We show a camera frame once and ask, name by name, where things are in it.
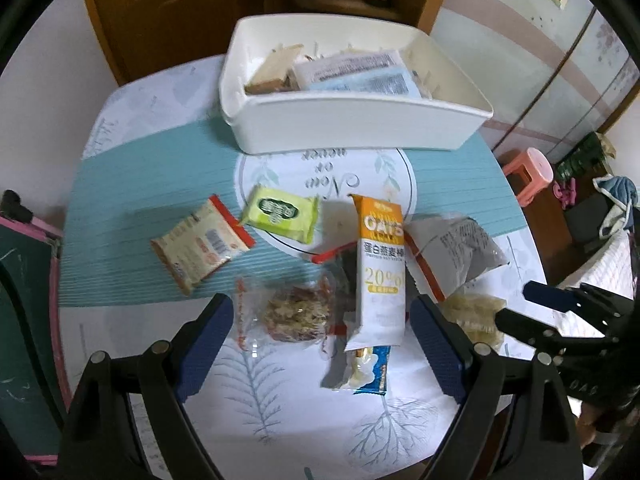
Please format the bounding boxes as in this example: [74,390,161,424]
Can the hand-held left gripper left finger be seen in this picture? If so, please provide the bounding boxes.
[57,292,235,480]

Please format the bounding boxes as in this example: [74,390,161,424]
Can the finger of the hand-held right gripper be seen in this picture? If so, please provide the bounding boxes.
[522,281,632,317]
[494,308,616,350]

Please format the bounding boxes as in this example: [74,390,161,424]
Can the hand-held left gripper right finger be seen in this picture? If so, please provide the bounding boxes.
[410,294,585,480]

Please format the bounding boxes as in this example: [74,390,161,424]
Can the yellow puffed cracker packet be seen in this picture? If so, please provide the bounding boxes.
[442,294,508,351]

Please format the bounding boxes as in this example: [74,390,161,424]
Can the blue yellow snack packet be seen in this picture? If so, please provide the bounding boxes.
[320,344,392,396]

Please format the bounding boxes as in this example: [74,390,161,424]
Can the white grey-print packet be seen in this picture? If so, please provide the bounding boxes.
[405,214,510,301]

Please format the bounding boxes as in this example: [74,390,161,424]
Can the clear nut cluster packet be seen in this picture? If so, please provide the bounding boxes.
[235,275,346,356]

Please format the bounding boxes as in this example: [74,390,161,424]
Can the orange white oat bar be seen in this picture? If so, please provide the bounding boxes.
[344,194,407,353]

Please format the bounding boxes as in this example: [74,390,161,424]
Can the red-edged cracker packet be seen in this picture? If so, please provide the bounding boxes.
[150,195,256,297]

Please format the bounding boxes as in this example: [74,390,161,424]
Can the dark red-edged snack packet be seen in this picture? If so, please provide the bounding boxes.
[311,242,363,336]

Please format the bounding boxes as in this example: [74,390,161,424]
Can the green snack packet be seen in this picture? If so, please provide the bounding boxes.
[241,184,321,245]

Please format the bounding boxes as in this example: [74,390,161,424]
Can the white plastic bin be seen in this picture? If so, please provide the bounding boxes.
[218,15,495,155]

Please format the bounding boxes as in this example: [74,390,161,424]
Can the brown wafer packet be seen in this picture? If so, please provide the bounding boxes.
[244,44,306,95]

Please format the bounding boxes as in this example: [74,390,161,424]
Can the large clear blue-label packet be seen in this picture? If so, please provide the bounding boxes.
[292,50,423,98]

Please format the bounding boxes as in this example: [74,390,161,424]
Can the white quilted bedding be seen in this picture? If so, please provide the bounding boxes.
[555,232,636,341]

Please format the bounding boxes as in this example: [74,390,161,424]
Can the black bulky object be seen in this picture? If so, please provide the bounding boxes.
[565,192,626,246]

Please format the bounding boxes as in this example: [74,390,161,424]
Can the pink toy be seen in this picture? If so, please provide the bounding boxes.
[552,177,578,208]

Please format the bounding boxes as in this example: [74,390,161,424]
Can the blue towel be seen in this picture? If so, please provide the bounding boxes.
[592,174,638,231]

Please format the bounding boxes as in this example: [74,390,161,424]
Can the pink plastic stool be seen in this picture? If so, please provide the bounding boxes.
[501,147,555,208]

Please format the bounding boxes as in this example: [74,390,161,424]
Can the green box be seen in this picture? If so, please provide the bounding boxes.
[555,131,616,181]

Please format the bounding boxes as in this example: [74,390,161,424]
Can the pale sliding wardrobe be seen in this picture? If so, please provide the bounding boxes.
[432,0,640,161]

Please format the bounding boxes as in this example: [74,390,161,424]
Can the black clamp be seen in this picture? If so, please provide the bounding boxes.
[0,189,35,223]

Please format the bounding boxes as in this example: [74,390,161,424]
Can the wooden door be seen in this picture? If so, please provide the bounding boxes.
[80,0,266,86]

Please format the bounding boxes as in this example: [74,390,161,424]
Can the green chalkboard pink frame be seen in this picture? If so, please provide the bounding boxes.
[0,215,71,463]

